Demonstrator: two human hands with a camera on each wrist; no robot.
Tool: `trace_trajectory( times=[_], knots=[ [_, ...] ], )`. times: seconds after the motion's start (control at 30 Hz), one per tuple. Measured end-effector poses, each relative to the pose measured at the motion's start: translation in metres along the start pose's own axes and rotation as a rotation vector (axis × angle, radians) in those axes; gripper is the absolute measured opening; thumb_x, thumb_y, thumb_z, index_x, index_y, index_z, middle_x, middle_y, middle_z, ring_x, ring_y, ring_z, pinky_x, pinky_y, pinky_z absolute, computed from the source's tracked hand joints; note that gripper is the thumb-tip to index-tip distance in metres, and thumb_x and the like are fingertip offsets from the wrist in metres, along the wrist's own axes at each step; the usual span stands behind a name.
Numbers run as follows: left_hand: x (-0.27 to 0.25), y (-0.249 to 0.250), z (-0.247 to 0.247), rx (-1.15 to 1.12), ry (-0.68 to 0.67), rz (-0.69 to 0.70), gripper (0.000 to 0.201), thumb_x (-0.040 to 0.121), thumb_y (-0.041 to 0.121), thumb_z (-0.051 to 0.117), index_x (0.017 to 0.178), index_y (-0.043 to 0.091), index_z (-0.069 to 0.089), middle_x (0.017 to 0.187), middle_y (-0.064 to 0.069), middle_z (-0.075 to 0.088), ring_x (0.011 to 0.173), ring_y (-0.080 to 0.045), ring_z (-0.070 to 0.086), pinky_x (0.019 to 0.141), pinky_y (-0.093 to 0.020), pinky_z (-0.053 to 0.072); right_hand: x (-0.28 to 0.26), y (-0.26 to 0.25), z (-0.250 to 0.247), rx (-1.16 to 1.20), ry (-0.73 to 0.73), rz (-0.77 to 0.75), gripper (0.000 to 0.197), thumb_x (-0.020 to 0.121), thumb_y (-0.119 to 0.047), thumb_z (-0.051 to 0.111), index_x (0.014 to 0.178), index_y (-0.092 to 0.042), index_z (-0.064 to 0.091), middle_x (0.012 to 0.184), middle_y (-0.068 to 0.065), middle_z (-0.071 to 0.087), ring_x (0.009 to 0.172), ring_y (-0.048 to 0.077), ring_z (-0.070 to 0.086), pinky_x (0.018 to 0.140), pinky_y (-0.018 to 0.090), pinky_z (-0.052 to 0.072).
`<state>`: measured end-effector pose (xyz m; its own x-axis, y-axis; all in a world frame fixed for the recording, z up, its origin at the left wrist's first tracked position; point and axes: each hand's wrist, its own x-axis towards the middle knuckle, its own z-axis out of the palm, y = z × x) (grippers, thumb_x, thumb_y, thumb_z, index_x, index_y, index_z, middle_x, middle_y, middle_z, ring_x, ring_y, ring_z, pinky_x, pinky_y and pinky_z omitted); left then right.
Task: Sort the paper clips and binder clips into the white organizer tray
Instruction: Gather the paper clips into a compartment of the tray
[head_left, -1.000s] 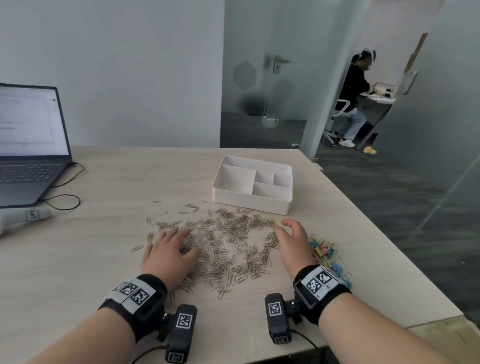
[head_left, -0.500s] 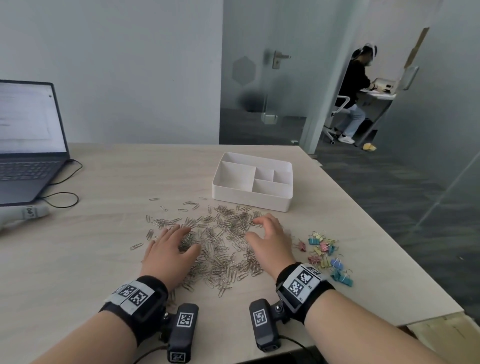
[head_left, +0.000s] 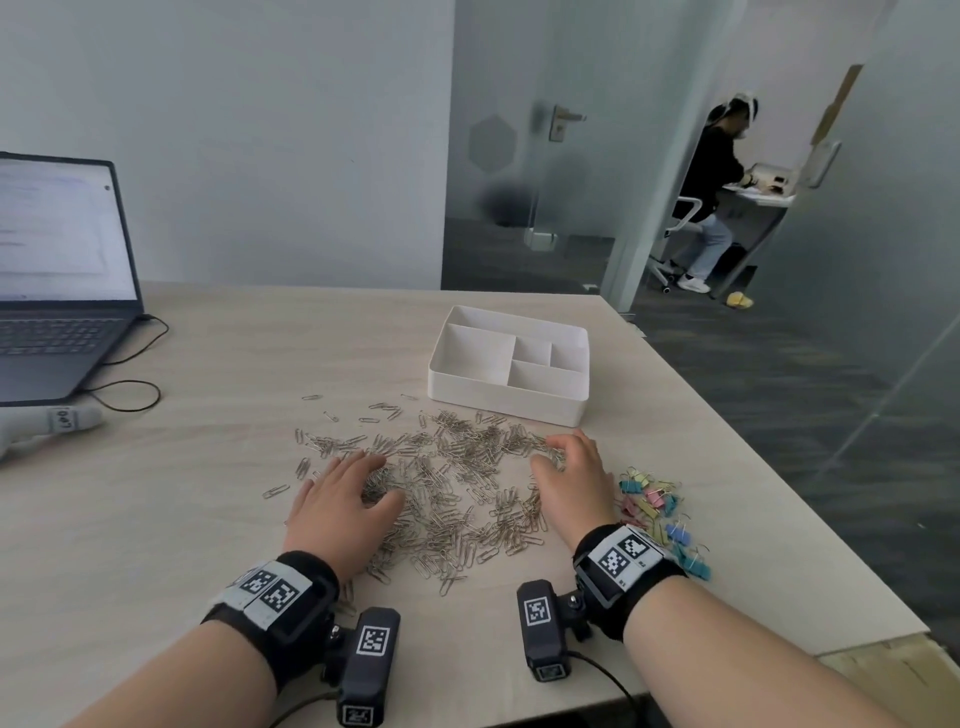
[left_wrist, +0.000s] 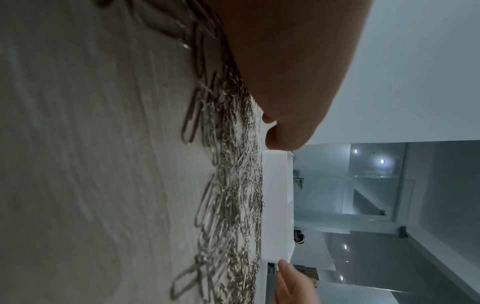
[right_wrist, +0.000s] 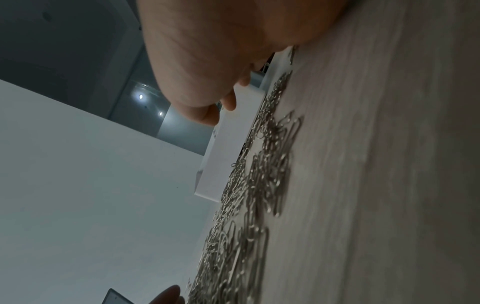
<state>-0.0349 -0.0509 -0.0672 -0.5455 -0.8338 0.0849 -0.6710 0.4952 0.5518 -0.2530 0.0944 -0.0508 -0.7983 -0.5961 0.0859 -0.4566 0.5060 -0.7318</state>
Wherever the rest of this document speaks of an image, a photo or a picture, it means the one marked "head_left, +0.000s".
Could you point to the person's left hand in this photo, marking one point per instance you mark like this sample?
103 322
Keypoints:
345 510

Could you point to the person's right hand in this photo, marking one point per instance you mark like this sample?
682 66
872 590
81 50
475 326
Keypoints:
577 487

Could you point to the pile of coloured binder clips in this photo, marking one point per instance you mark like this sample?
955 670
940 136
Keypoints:
652 502

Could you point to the pile of silver paper clips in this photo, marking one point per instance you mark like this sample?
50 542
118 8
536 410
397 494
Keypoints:
450 480

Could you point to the white compartment organizer tray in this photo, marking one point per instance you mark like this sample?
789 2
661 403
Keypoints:
472 360

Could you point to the person's right forearm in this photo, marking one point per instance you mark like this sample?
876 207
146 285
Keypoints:
720 667

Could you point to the person's left forearm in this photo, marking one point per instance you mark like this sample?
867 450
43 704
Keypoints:
187 682

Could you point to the black right wristband with markers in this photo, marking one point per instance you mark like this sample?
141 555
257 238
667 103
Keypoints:
622 562

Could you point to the black wristband with markers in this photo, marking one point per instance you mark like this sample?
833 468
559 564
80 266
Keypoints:
622 562
277 600

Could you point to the black left wristband with markers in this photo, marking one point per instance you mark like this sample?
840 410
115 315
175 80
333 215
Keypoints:
277 600

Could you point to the yellow object on floor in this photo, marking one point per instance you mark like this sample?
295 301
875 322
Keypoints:
739 300

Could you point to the metal door floor fitting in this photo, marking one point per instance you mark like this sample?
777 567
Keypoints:
541 240

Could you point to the white office chair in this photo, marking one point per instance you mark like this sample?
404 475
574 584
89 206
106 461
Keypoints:
686 210

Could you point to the white handheld controller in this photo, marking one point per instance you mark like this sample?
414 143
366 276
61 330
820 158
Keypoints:
60 421

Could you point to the white office desk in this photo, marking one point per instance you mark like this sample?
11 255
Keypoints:
757 199

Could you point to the hexagonal glass sticker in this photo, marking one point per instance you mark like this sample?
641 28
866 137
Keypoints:
493 144

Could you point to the dark grey laptop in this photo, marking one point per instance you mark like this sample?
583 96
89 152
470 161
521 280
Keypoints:
52 225

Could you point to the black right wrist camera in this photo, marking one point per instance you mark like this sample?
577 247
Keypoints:
544 630

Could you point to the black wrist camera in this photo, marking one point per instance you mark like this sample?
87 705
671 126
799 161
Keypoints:
544 630
367 660

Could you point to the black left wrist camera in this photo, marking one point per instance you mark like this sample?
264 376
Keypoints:
367 660

